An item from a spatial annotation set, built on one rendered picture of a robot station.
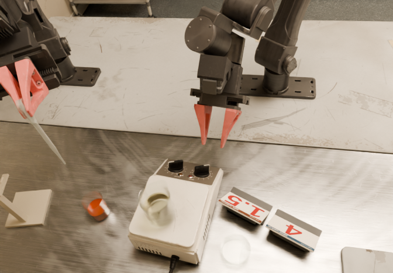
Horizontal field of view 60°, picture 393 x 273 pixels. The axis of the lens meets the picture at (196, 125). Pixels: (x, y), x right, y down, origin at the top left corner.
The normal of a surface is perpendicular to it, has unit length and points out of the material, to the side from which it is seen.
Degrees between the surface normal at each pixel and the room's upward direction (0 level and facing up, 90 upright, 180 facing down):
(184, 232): 0
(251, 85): 0
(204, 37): 43
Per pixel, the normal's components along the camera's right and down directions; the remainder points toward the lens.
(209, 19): -0.55, -0.04
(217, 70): -0.26, 0.01
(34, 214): -0.11, -0.62
